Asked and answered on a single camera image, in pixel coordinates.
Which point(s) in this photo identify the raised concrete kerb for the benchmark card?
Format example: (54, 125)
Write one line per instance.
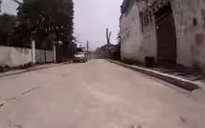
(163, 76)

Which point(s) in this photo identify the weathered white building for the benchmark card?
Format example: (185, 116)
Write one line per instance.
(186, 30)

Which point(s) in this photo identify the low building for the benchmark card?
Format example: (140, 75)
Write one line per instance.
(105, 52)

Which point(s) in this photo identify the pale concrete road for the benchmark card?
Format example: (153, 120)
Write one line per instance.
(100, 95)

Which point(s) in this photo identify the concrete kerb with verge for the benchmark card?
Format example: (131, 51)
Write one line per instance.
(20, 70)

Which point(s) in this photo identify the white car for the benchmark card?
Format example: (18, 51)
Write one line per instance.
(79, 56)

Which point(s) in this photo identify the white wall with pillars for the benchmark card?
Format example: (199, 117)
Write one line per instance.
(10, 56)

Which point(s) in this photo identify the thin pole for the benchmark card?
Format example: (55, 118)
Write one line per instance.
(87, 50)

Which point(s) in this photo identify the dark green trees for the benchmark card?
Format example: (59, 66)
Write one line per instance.
(46, 20)

